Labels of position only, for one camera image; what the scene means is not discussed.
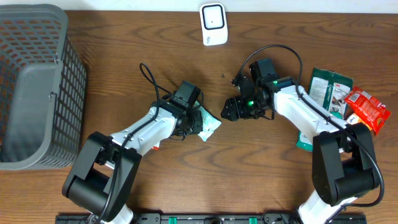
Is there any grey plastic mesh basket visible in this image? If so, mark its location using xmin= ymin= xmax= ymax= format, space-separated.
xmin=1 ymin=4 xmax=87 ymax=170

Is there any mint green wipes pack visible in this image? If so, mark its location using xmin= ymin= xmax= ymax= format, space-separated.
xmin=195 ymin=102 xmax=221 ymax=142

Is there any green 3M wipes package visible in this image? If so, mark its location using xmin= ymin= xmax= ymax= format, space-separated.
xmin=295 ymin=67 xmax=354 ymax=152

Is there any white barcode scanner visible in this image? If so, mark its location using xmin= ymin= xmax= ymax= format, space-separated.
xmin=199 ymin=2 xmax=228 ymax=46

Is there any orange-red snack bag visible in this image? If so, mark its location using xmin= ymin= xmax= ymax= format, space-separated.
xmin=345 ymin=86 xmax=391 ymax=135

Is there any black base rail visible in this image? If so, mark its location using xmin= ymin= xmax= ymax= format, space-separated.
xmin=55 ymin=212 xmax=367 ymax=224

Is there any orange Kleenex tissue pack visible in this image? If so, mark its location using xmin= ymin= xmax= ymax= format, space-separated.
xmin=346 ymin=113 xmax=373 ymax=131

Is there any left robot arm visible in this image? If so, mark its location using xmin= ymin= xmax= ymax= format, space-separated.
xmin=62 ymin=100 xmax=203 ymax=223

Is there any red stick packet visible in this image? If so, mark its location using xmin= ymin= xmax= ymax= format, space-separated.
xmin=152 ymin=142 xmax=160 ymax=151

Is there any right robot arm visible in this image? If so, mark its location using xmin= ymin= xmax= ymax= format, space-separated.
xmin=221 ymin=75 xmax=384 ymax=223

